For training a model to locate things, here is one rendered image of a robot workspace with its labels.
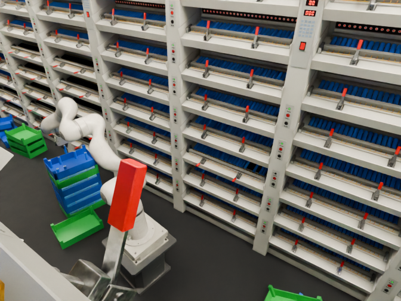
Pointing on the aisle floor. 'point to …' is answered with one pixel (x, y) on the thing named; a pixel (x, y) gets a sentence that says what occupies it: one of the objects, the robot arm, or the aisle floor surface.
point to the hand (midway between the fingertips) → (64, 145)
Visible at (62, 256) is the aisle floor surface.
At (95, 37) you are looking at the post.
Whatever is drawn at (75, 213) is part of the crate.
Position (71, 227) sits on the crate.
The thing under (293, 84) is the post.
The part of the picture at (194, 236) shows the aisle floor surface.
